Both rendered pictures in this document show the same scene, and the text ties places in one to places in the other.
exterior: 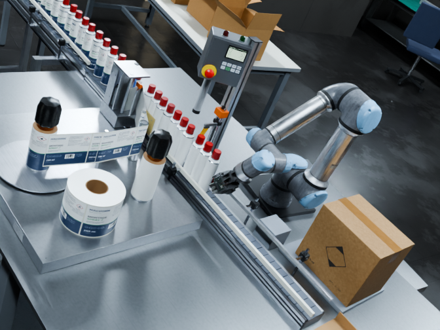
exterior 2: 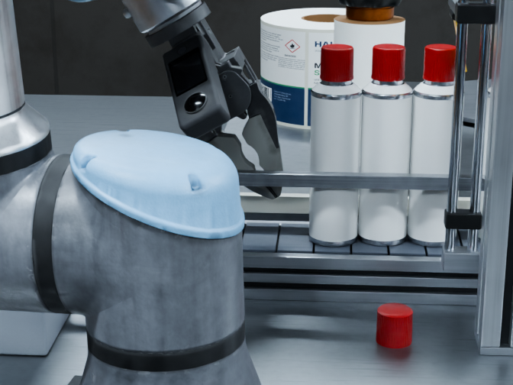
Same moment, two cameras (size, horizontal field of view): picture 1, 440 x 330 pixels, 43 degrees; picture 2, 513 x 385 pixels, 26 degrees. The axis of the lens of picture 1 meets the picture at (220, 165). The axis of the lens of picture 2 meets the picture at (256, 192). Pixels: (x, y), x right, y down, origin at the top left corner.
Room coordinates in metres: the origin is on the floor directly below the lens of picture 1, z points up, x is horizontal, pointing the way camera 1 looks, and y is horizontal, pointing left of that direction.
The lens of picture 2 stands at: (2.80, -0.65, 1.29)
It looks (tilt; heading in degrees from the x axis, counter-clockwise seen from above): 18 degrees down; 146
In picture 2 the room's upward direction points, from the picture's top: straight up
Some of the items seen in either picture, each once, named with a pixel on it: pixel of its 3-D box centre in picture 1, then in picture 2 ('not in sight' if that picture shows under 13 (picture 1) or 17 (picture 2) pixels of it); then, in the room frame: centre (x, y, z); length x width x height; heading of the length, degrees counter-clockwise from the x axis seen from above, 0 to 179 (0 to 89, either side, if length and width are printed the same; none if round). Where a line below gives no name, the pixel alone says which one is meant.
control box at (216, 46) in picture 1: (224, 57); not in sight; (2.13, 0.16, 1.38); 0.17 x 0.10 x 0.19; 107
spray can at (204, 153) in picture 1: (201, 163); (385, 144); (1.96, 0.07, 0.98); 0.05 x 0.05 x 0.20
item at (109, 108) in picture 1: (126, 93); not in sight; (2.19, 0.51, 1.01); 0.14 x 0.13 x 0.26; 52
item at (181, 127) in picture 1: (178, 137); not in sight; (2.07, 0.21, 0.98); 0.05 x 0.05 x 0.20
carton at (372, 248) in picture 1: (353, 248); not in sight; (1.82, -0.61, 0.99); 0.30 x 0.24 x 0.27; 51
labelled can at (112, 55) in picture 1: (110, 65); not in sight; (2.44, 0.69, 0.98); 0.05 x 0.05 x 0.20
